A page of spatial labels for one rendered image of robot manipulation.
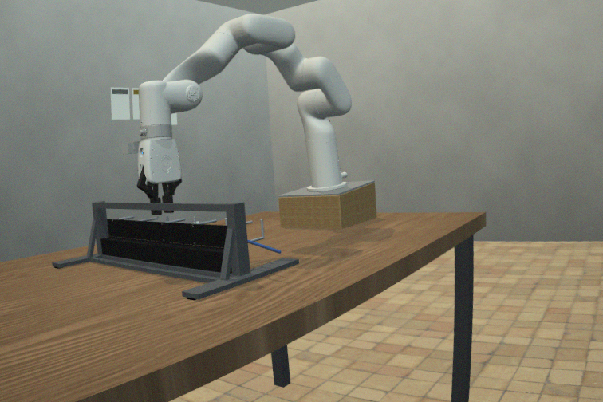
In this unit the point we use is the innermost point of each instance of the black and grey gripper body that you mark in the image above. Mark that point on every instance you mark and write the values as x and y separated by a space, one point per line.
160 158

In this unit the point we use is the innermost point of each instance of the dark grey metal rack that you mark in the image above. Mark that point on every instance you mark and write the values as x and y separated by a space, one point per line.
161 256

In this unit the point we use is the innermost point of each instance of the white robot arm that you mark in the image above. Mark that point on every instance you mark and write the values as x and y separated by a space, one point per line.
179 91

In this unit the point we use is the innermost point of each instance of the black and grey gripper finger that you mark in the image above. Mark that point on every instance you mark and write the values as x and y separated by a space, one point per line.
168 193
152 194

